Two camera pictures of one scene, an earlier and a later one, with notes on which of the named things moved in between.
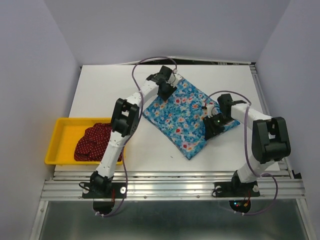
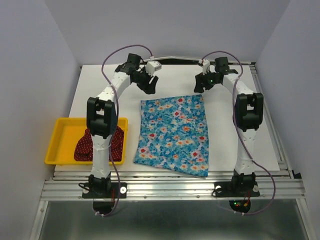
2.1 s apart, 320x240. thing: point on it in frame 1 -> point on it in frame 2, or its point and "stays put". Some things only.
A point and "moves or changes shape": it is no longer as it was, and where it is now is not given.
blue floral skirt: x=179 y=119 moves or changes shape
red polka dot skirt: x=92 y=145 stays put
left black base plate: x=104 y=194 stays put
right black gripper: x=210 y=129 -> x=200 y=80
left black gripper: x=165 y=96 -> x=148 y=88
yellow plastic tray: x=66 y=133 stays put
